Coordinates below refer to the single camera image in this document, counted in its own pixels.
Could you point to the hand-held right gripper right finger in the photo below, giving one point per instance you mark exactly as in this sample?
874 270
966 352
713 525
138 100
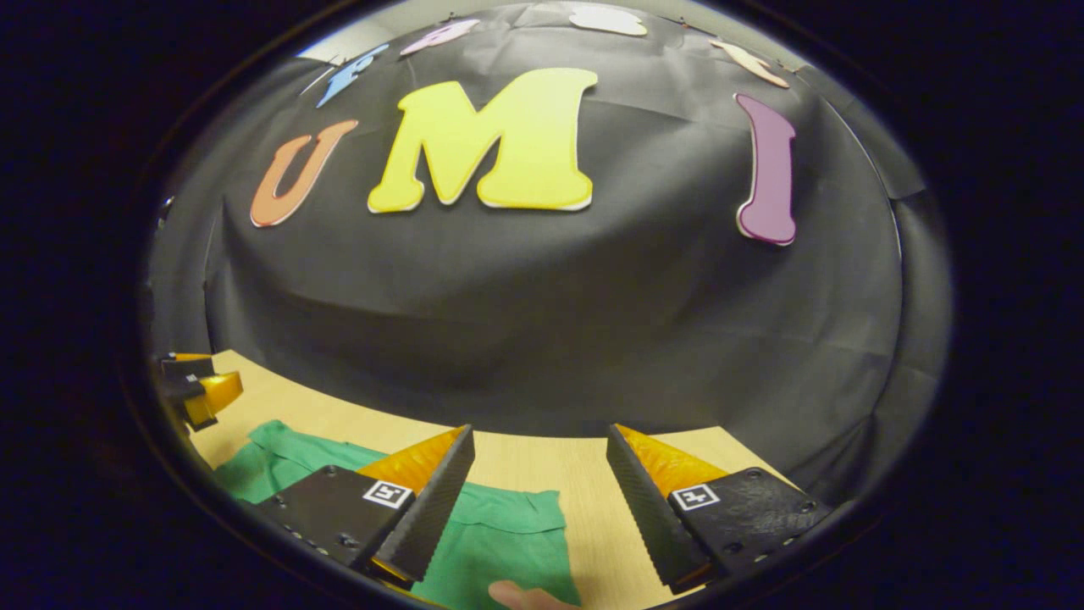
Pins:
648 508

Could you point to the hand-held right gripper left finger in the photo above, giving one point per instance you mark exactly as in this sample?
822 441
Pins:
432 508

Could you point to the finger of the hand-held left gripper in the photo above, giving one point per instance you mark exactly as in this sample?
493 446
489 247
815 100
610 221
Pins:
190 367
212 398

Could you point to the green T-shirt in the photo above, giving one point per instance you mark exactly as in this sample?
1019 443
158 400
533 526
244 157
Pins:
500 542

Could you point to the black backdrop cloth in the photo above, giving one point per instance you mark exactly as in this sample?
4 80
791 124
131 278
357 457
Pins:
550 322

